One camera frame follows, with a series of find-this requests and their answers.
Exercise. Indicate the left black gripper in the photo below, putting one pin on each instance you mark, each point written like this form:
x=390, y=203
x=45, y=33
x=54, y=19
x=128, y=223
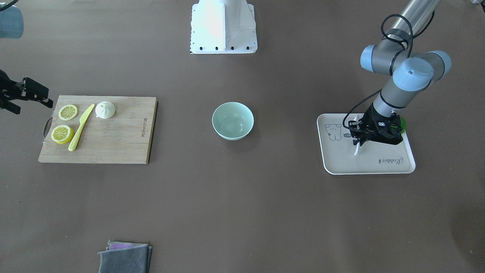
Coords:
x=370, y=116

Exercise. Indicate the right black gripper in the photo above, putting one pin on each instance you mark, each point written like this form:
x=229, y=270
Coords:
x=8, y=92

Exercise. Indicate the white ceramic spoon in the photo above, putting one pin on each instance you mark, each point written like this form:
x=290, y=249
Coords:
x=357, y=145

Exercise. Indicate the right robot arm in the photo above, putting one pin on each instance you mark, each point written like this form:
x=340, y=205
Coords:
x=12, y=26

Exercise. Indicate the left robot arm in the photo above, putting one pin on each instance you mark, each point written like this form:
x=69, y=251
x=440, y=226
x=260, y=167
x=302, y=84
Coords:
x=410, y=73

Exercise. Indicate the pale green bowl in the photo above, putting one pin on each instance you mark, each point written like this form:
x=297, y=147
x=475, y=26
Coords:
x=232, y=121

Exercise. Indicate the beige rabbit print tray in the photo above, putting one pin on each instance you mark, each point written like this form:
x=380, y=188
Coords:
x=337, y=151

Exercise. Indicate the green lime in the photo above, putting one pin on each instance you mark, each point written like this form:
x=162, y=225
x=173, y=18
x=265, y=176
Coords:
x=403, y=124

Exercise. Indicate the lower lemon slice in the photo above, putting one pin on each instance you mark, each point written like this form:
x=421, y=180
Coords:
x=68, y=112

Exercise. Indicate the upper lemon half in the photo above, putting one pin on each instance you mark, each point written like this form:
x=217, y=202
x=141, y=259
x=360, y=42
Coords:
x=62, y=134

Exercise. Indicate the yellow plastic knife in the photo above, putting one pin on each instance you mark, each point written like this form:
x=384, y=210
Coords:
x=83, y=119

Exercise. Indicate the bamboo cutting board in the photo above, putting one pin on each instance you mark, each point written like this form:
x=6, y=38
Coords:
x=125, y=138

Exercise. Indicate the grey folded cloth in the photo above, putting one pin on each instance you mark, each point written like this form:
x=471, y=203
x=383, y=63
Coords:
x=125, y=257

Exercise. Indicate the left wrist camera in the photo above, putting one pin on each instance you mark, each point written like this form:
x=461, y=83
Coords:
x=358, y=134

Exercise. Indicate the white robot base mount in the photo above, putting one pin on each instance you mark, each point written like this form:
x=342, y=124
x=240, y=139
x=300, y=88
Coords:
x=223, y=27

